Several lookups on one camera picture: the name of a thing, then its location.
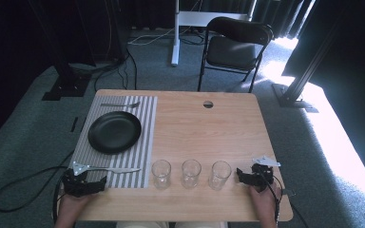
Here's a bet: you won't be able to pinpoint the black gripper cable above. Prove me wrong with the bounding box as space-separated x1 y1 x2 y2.
0 150 75 224
256 164 310 228

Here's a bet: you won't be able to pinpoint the person's right hand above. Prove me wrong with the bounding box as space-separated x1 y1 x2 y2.
248 182 282 220

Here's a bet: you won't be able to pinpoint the grey striped placemat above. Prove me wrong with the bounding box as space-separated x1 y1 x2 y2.
67 95 159 190

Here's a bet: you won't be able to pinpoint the white floor cable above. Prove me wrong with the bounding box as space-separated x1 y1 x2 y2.
127 0 203 47

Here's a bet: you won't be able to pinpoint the black folding chair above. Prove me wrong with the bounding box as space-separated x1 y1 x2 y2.
197 16 276 94

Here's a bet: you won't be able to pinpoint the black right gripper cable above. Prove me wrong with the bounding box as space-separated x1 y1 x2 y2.
256 164 310 228

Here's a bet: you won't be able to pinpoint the black aluminium profile stand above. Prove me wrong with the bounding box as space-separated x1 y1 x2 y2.
271 12 346 114

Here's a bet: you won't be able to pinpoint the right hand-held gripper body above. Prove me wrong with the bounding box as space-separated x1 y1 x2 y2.
249 155 282 193

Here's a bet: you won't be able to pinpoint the black round plate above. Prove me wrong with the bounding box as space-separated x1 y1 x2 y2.
87 110 143 156

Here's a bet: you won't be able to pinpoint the small black floor strip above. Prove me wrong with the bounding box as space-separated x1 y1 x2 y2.
69 116 80 134

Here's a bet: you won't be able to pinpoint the black floor cables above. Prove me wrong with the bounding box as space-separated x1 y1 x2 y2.
92 28 203 93

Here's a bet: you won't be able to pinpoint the clear drinking glass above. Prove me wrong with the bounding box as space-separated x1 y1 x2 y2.
181 158 202 190
150 159 173 191
207 160 233 192

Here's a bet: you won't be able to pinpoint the black metal stand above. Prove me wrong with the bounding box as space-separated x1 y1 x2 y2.
28 0 93 102

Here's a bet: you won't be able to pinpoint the person's left hand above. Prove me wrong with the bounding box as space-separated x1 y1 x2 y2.
57 189 98 219

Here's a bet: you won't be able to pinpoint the white desk frame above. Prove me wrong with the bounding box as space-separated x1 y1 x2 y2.
170 0 259 67

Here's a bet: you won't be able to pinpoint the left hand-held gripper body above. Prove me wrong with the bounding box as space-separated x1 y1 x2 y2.
62 161 92 199

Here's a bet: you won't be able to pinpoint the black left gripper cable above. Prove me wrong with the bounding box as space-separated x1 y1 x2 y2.
0 150 75 224

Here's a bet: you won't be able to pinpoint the silver fork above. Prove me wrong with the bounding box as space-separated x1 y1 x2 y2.
100 101 142 109

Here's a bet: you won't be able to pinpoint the dark curtain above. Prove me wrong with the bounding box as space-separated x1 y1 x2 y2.
253 0 365 194

